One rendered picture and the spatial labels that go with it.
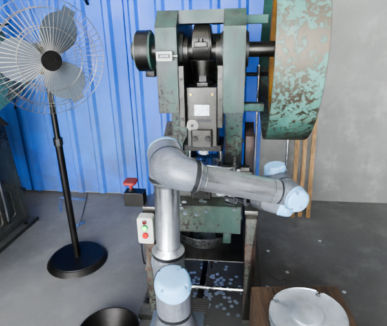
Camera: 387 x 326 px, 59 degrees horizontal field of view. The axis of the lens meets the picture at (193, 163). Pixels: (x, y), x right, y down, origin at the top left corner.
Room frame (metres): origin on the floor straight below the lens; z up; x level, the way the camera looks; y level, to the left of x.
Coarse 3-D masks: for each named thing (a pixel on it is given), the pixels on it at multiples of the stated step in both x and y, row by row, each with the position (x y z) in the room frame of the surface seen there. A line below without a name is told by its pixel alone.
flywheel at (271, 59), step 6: (276, 0) 1.84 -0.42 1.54; (276, 6) 1.86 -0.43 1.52; (276, 12) 1.88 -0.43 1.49; (276, 18) 1.89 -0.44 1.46; (270, 30) 1.96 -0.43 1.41; (270, 36) 1.94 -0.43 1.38; (270, 60) 1.92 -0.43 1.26; (270, 66) 1.91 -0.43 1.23; (270, 72) 1.90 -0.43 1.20; (270, 78) 1.88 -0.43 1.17; (270, 84) 1.86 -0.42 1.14; (270, 90) 1.84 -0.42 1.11; (270, 96) 1.80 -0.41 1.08; (270, 102) 1.76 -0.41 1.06
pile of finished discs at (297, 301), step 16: (288, 288) 1.16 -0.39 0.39; (304, 288) 1.16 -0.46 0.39; (272, 304) 1.08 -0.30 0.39; (288, 304) 1.08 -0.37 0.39; (304, 304) 1.07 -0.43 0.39; (320, 304) 1.07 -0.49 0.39; (336, 304) 1.07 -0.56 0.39; (272, 320) 1.00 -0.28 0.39; (288, 320) 1.00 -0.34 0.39; (304, 320) 0.99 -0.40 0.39; (320, 320) 0.99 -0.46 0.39; (336, 320) 0.99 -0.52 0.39
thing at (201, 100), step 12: (192, 84) 1.71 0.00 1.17; (204, 84) 1.64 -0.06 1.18; (216, 84) 1.69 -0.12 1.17; (192, 96) 1.60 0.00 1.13; (204, 96) 1.59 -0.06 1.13; (216, 96) 1.59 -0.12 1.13; (192, 108) 1.60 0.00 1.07; (204, 108) 1.59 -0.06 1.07; (216, 108) 1.59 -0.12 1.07; (192, 120) 1.59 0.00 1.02; (204, 120) 1.59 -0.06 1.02; (216, 120) 1.59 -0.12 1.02; (192, 132) 1.57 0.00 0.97; (204, 132) 1.57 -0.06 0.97; (216, 132) 1.59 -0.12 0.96; (192, 144) 1.57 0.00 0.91; (204, 144) 1.57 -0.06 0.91; (216, 144) 1.59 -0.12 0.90
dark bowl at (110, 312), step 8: (96, 312) 1.39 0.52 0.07; (104, 312) 1.40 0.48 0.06; (112, 312) 1.40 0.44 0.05; (120, 312) 1.40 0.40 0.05; (128, 312) 1.39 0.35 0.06; (88, 320) 1.35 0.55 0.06; (96, 320) 1.36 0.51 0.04; (104, 320) 1.38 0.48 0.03; (112, 320) 1.38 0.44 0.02; (120, 320) 1.38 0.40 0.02; (128, 320) 1.36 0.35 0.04; (136, 320) 1.34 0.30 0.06
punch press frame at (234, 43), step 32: (160, 32) 1.57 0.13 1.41; (192, 32) 2.09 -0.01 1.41; (224, 32) 1.54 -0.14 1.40; (160, 64) 1.58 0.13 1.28; (224, 64) 1.54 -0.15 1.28; (160, 96) 1.58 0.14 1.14; (224, 96) 1.54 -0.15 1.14; (224, 160) 2.04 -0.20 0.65; (192, 224) 1.45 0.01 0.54; (224, 224) 1.43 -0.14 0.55; (224, 288) 1.42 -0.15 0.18
